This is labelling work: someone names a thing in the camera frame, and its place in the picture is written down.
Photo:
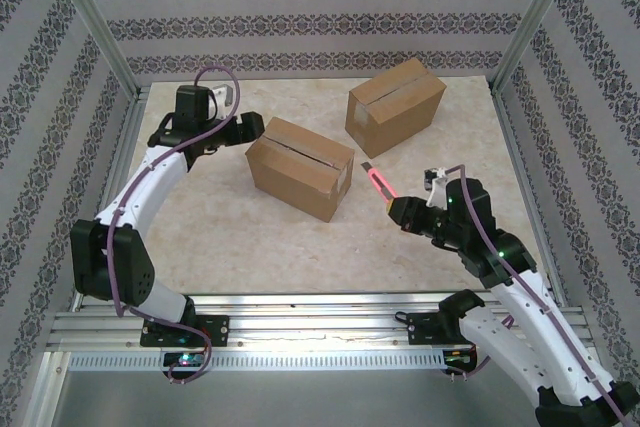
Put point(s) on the pink utility knife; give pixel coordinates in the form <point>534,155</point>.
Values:
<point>377,179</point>

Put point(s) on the brown cardboard box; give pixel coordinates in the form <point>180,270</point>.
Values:
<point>395,117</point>
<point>295,182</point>

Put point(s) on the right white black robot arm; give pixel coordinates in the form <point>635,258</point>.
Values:
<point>520,307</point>

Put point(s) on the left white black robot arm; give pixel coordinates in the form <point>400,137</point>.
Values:
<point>145,192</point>

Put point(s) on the grey metal panel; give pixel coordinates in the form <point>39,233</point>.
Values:
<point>320,402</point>

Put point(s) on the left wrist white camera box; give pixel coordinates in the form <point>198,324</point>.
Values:
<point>222,93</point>

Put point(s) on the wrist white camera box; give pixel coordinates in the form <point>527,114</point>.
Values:
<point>222,93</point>
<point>437,182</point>

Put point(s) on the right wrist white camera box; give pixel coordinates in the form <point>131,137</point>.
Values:
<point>437,182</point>

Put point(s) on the aluminium side rail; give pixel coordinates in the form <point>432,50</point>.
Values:
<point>515,147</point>
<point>121,167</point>

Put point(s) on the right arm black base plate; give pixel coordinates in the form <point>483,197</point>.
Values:
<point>425,332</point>

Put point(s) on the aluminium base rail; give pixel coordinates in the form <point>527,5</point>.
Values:
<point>320,319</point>

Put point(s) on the aluminium frame post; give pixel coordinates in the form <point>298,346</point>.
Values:
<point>90,12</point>
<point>539,12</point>

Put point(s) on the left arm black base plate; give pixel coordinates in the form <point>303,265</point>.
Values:
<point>215,329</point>

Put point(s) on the aluminium lower frame bar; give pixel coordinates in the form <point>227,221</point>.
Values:
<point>47,392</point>

